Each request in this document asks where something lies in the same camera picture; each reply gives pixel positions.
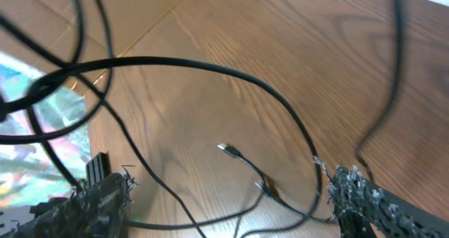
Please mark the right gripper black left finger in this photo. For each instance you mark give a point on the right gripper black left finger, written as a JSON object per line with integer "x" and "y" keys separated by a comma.
{"x": 97, "y": 211}

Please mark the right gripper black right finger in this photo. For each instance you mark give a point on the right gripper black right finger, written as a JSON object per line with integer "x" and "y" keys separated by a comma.
{"x": 360, "y": 206}

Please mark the black mounting rail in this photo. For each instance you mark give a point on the black mounting rail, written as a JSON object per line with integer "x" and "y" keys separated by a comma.
{"x": 98, "y": 168}

